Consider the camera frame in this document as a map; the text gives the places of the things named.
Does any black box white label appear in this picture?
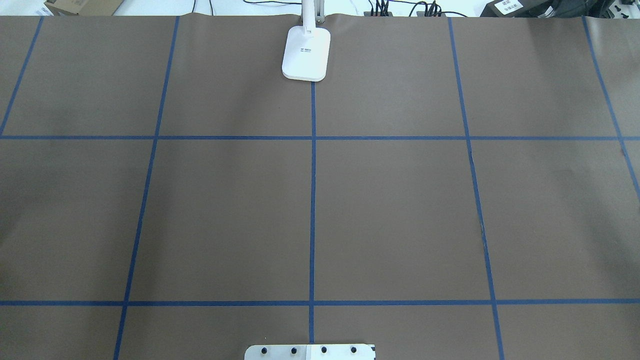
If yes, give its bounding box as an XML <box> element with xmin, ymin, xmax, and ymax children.
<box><xmin>480</xmin><ymin>0</ymin><xmax>553</xmax><ymax>18</ymax></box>

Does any white desk lamp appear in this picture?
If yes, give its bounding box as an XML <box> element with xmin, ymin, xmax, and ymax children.
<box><xmin>281</xmin><ymin>0</ymin><xmax>332</xmax><ymax>82</ymax></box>

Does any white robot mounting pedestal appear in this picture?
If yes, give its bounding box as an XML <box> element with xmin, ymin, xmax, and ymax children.
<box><xmin>244</xmin><ymin>343</ymin><xmax>377</xmax><ymax>360</ymax></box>

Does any brown cardboard box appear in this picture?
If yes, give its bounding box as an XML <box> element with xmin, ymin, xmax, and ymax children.
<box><xmin>43</xmin><ymin>0</ymin><xmax>124</xmax><ymax>16</ymax></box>

